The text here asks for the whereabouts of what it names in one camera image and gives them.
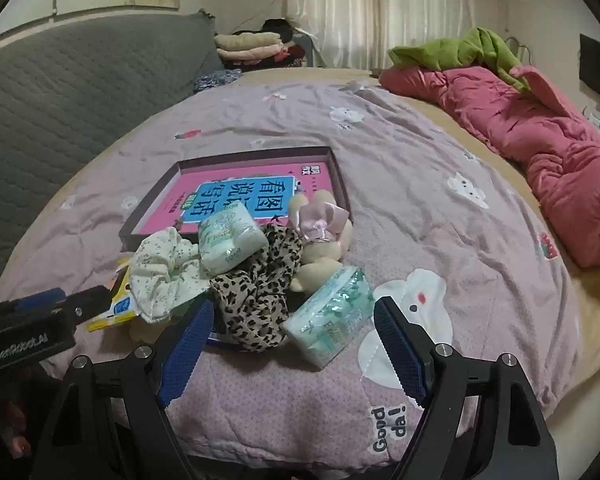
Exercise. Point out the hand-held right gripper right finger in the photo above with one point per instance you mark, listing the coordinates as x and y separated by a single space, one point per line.
400 355

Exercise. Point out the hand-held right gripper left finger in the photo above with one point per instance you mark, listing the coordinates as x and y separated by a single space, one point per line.
187 355

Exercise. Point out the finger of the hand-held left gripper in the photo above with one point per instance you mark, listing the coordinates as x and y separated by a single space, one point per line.
87 305
35 300

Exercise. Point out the yellow wet wipes packet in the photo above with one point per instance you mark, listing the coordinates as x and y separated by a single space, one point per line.
117 310

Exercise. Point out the green white tissue pack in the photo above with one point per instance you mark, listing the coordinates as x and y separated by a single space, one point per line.
330 320
230 240

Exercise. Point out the leopard print scrunchie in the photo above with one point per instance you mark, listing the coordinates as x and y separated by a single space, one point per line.
250 305

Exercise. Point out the white floral scrunchie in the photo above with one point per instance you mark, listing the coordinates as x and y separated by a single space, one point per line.
165 270

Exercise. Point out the plush rabbit with pink bow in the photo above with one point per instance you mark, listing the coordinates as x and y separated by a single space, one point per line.
320 260

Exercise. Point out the dark purple shallow box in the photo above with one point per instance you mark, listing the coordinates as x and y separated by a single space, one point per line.
152 195

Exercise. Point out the person's left hand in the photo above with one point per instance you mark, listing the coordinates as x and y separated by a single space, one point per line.
17 425

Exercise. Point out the pink book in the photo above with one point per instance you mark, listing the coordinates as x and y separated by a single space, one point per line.
205 185

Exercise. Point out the grey quilted headboard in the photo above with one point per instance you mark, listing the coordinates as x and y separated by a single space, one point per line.
55 110

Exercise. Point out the dark patterned cloth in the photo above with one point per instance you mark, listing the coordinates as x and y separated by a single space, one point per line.
215 81

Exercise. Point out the pink quilt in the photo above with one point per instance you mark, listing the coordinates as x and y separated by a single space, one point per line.
505 120

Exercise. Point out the green blanket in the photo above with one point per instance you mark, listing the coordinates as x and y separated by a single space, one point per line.
430 55

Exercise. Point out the stack of folded clothes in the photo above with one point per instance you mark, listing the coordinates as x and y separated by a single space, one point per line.
250 47

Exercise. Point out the white curtain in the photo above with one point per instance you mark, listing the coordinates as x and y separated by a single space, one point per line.
380 10

